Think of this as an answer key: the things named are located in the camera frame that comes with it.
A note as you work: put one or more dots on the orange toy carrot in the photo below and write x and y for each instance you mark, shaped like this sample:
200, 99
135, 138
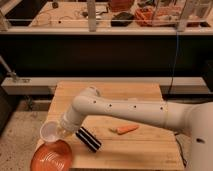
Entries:
124, 129

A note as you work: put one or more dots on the black box on shelf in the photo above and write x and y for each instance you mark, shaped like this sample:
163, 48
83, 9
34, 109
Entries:
122, 19

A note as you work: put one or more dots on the metal clamp bracket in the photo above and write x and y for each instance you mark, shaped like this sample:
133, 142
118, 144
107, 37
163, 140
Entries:
11, 74

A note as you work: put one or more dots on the orange ceramic bowl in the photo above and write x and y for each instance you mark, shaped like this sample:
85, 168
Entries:
56, 156

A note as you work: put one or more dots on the orange plastic crate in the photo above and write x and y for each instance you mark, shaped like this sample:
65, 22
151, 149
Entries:
151, 17

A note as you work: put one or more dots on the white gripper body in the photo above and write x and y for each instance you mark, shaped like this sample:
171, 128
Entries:
68, 125

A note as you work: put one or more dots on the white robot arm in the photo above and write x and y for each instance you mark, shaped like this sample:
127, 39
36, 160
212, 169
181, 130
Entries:
195, 120

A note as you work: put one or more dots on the wooden workbench shelf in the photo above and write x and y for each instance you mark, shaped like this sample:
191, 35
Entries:
191, 17

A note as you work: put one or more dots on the white ceramic cup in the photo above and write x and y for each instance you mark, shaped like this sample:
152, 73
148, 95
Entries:
48, 132

